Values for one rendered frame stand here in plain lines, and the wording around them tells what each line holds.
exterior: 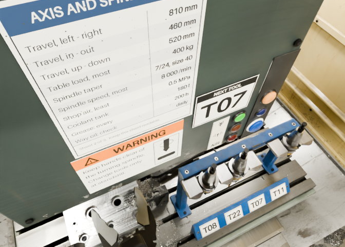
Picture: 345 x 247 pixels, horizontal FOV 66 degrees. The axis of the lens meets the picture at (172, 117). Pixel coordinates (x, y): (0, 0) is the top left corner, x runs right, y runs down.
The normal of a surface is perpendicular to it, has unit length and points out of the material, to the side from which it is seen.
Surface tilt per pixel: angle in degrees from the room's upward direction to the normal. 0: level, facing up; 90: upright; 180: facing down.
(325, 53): 90
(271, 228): 7
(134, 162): 90
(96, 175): 90
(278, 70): 90
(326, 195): 24
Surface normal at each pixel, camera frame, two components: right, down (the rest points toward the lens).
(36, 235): 0.02, -0.59
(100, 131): 0.44, 0.73
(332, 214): -0.35, -0.40
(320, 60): -0.90, 0.34
